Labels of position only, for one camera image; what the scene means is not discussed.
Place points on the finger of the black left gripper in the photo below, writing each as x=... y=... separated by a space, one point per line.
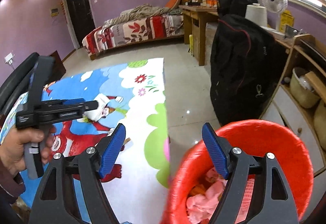
x=90 y=106

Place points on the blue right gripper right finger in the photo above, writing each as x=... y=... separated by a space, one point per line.
x=218 y=149

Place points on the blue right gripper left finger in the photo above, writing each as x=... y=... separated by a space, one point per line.
x=109 y=148

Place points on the pink foam fruit net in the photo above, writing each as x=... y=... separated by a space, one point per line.
x=205 y=196

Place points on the red plastic trash basket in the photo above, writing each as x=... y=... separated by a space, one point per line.
x=272 y=154

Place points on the person's left hand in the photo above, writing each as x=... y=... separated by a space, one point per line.
x=12 y=149

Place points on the black sofa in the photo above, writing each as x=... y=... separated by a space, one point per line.
x=16 y=77

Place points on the colourful cartoon bed sheet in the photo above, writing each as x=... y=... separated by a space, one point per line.
x=137 y=186

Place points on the bed with floral blanket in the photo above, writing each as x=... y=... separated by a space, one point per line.
x=141 y=24

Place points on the dark wooden door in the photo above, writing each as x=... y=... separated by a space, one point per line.
x=81 y=18

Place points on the woven storage basket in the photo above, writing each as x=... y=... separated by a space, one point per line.
x=301 y=90

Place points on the orange pillow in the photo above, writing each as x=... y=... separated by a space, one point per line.
x=172 y=4

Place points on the wooden desk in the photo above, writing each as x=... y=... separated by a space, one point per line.
x=195 y=19

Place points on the black bag on desk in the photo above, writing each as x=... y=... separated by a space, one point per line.
x=237 y=7

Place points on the white desk fan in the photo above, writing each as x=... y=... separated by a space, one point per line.
x=277 y=7

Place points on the white wall socket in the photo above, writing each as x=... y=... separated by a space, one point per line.
x=9 y=59

